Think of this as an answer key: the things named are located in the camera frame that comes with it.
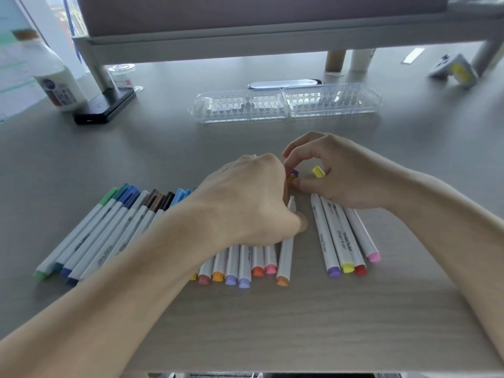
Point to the grey desk shelf riser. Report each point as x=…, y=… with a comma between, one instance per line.
x=275, y=39

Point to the person's right forearm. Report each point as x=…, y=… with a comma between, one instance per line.
x=453, y=240

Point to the white paper cup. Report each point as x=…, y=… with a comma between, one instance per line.
x=362, y=60

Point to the person's right hand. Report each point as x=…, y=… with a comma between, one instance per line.
x=354, y=177

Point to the brown paper cup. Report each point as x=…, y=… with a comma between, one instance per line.
x=334, y=60

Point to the white milk bottle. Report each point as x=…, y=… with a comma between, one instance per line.
x=59, y=90

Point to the blue marker cap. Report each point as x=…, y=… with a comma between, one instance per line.
x=129, y=194

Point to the lavender-ended white marker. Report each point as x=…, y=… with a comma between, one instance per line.
x=232, y=267

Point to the brown-ended white marker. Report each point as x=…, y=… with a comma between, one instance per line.
x=138, y=220

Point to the pink-ended white marker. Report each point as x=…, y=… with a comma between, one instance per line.
x=270, y=259

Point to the copper-ended white marker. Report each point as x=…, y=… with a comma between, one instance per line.
x=285, y=259

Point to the red-tipped white marker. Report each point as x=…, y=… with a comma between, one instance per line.
x=258, y=263

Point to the person's left hand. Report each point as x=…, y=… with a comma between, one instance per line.
x=244, y=200

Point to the white paper slip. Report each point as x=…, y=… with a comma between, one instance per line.
x=412, y=56

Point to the clear plastic marker case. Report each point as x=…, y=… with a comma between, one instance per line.
x=236, y=106

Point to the person's left forearm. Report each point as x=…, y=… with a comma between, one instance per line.
x=78, y=311

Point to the yellow-green-tipped white marker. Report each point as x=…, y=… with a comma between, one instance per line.
x=336, y=236

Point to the copper marker cap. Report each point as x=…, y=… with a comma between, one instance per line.
x=290, y=181

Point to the blue-ended white marker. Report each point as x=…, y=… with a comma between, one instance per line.
x=94, y=238

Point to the navy-ended white marker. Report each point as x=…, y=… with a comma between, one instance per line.
x=102, y=244

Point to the purple-ended white marker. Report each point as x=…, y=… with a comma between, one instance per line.
x=325, y=240

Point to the small white sachet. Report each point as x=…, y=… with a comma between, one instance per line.
x=334, y=74

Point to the dusty-pink-ended white marker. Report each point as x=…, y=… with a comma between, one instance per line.
x=205, y=273

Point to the white and yellow controller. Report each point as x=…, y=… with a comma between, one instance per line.
x=453, y=70

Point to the black-ended white marker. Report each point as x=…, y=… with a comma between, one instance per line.
x=165, y=204

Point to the tan-ended white marker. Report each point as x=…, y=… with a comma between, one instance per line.
x=151, y=216

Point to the black rectangular power bank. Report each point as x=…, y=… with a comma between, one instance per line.
x=104, y=108

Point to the crimson-ended white marker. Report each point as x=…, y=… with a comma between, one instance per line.
x=350, y=244

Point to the orange-tipped white marker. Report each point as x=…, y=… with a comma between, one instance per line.
x=219, y=269

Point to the small clear jar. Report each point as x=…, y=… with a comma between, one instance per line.
x=124, y=76

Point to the yellow-green marker cap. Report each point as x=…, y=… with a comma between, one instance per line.
x=319, y=171

